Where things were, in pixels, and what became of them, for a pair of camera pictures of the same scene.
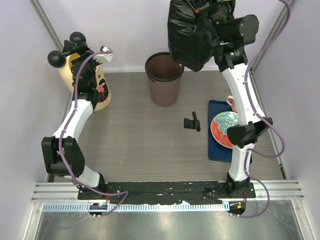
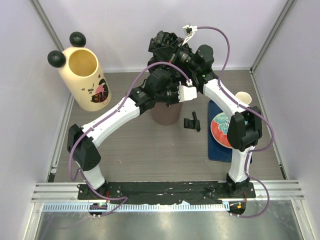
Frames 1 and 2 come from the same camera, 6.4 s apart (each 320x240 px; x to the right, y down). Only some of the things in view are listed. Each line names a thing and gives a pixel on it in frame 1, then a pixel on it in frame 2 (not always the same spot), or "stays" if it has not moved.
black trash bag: (189, 34) -> (161, 39)
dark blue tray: (216, 152) stays
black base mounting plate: (202, 192) stays
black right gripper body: (204, 5) -> (177, 44)
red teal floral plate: (219, 124) stays
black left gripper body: (83, 49) -> (169, 95)
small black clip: (194, 124) stays
